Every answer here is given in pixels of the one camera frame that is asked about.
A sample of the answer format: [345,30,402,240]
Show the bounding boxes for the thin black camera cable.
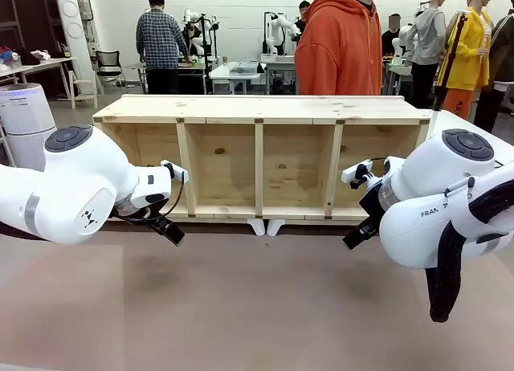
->
[146,164,186,219]

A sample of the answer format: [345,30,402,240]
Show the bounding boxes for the mannequin in grey hoodie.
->
[404,0,449,109]

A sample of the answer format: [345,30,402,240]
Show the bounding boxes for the black office chair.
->
[95,50,126,88]

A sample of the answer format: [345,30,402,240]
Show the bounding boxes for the mannequin in dark jacket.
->
[472,5,514,134]

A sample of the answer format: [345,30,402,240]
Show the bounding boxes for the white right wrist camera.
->
[341,158,374,188]

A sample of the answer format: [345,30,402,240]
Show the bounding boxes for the white background table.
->
[208,60,266,95]

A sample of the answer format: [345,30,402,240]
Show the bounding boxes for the white cylindrical air purifier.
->
[0,84,58,172]

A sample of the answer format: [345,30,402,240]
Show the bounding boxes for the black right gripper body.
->
[358,181,389,232]

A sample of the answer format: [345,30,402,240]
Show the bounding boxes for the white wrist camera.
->
[341,158,374,188]
[160,159,190,184]

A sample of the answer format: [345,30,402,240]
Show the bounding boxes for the mannequin in yellow jacket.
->
[435,0,496,121]

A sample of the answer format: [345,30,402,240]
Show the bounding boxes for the person with blurred face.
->
[380,13,407,63]

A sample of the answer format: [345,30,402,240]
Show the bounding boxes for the black braided cable sleeve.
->
[425,178,514,324]

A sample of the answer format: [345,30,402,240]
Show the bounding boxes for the pine wood shelf unit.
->
[92,93,433,226]

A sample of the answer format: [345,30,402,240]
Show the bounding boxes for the person in plaid shirt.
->
[135,0,190,95]

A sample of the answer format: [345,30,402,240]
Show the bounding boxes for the black tripod pole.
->
[432,10,471,112]

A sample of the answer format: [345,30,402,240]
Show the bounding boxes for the white tower air conditioner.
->
[55,0,96,96]

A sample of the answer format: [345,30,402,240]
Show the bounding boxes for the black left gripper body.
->
[110,194,172,228]

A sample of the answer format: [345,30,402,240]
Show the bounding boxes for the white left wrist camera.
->
[160,159,190,184]

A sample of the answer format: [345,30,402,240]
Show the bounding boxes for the person in orange hoodie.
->
[294,0,385,96]

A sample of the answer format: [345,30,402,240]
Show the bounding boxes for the person in black top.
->
[294,0,312,37]

